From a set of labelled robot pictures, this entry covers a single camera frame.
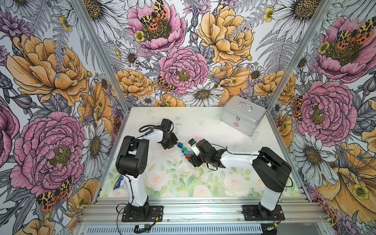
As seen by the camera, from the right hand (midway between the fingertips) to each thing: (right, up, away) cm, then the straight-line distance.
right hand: (194, 159), depth 91 cm
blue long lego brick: (-3, +3, +3) cm, 6 cm away
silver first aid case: (+32, +28, +8) cm, 43 cm away
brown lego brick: (-4, +2, +1) cm, 4 cm away
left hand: (-12, +6, +7) cm, 15 cm away
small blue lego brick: (-9, +7, +8) cm, 14 cm away
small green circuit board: (-25, -27, -20) cm, 42 cm away
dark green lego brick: (-6, +5, +5) cm, 9 cm away
